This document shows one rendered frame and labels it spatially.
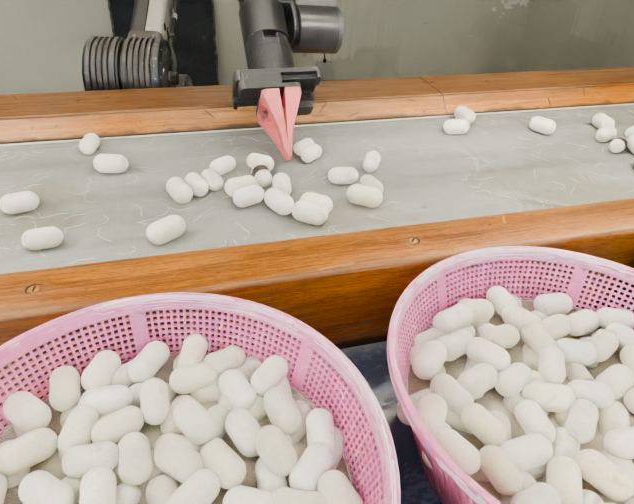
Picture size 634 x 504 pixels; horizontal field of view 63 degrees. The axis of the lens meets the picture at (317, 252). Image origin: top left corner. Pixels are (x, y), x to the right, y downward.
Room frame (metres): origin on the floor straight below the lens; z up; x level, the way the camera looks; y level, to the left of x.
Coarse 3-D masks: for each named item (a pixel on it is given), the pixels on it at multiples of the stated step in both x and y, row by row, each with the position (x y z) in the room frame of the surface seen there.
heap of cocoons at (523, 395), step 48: (432, 336) 0.29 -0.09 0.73; (480, 336) 0.29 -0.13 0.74; (528, 336) 0.29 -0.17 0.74; (576, 336) 0.30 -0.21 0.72; (624, 336) 0.29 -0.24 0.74; (432, 384) 0.23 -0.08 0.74; (480, 384) 0.23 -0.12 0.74; (528, 384) 0.24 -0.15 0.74; (576, 384) 0.24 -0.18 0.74; (624, 384) 0.24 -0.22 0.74; (432, 432) 0.20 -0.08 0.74; (480, 432) 0.20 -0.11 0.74; (528, 432) 0.20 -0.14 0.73; (576, 432) 0.20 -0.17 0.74; (624, 432) 0.20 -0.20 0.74; (480, 480) 0.17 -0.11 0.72; (528, 480) 0.17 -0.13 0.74; (576, 480) 0.17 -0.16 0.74; (624, 480) 0.17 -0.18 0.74
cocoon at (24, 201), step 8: (24, 192) 0.43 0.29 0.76; (32, 192) 0.43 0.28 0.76; (0, 200) 0.42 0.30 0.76; (8, 200) 0.41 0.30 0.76; (16, 200) 0.42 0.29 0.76; (24, 200) 0.42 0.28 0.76; (32, 200) 0.42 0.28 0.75; (0, 208) 0.41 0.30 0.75; (8, 208) 0.41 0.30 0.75; (16, 208) 0.41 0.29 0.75; (24, 208) 0.42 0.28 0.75; (32, 208) 0.42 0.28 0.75
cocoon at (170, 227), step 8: (168, 216) 0.40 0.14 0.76; (176, 216) 0.40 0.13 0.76; (152, 224) 0.38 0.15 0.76; (160, 224) 0.38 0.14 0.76; (168, 224) 0.38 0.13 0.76; (176, 224) 0.39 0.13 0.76; (184, 224) 0.39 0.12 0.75; (152, 232) 0.37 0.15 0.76; (160, 232) 0.38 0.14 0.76; (168, 232) 0.38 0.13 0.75; (176, 232) 0.38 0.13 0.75; (152, 240) 0.37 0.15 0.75; (160, 240) 0.37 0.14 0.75; (168, 240) 0.38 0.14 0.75
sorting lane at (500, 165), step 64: (256, 128) 0.66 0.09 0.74; (320, 128) 0.67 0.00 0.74; (384, 128) 0.68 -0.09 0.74; (512, 128) 0.71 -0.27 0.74; (576, 128) 0.72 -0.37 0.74; (0, 192) 0.46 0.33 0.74; (64, 192) 0.46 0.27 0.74; (128, 192) 0.47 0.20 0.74; (320, 192) 0.49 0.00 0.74; (384, 192) 0.50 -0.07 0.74; (448, 192) 0.51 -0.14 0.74; (512, 192) 0.52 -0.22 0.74; (576, 192) 0.52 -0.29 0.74; (0, 256) 0.35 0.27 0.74; (64, 256) 0.35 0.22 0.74; (128, 256) 0.36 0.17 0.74
